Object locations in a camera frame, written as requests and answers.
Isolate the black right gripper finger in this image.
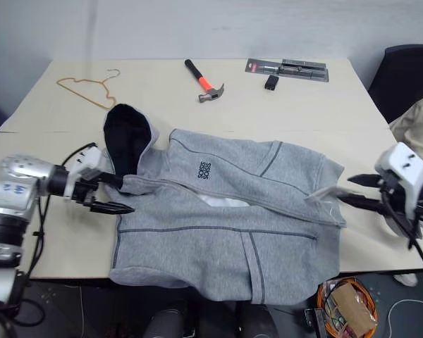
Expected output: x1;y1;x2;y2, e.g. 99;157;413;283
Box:
337;194;386;215
347;173;382;188

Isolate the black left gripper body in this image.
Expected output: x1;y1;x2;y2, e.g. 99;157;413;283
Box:
73;168;102;213

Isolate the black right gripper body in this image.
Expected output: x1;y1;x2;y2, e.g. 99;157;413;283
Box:
376;170;416;223

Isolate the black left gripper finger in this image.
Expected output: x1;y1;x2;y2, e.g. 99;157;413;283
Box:
90;201;136;215
92;170;125;189

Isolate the grey hooded zip jacket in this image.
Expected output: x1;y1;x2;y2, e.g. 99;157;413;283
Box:
102;104;348;306

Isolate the person in beige clothes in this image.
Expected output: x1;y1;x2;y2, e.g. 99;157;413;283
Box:
389;87;423;177

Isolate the brown cardboard box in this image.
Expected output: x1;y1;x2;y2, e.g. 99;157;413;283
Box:
329;283;378;330

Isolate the white inner sheet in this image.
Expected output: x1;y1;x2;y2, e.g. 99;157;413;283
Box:
200;192;250;209

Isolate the black office chair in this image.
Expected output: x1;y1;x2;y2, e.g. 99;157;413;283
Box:
368;44;423;124

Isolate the dark rounded shape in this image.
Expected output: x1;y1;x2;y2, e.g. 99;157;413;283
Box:
146;308;187;338
237;301;280;338

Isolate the black orange claw hammer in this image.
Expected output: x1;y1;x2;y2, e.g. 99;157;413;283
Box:
183;58;226;105

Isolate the black packaged tool blister card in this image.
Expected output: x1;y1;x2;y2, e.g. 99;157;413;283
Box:
245;58;331;84

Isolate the small black box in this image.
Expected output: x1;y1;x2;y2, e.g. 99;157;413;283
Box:
263;74;280;92

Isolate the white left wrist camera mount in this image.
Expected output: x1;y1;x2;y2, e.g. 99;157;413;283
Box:
63;146;104;201

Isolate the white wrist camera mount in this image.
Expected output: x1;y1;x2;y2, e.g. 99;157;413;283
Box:
373;142;423;223
63;146;104;201

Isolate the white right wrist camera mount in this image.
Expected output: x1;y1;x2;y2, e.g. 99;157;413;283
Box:
373;142;423;223

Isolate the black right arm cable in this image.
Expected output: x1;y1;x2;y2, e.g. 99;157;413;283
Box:
379;182;423;281

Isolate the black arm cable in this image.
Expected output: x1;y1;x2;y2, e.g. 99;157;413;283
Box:
6;142;98;325
379;182;423;281

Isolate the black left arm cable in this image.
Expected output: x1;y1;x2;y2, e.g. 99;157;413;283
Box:
6;142;98;325

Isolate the orange wire basket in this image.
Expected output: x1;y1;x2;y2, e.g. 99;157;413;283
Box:
315;277;379;338

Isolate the orange wire clothes hanger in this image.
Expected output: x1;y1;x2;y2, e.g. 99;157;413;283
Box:
56;68;121;108

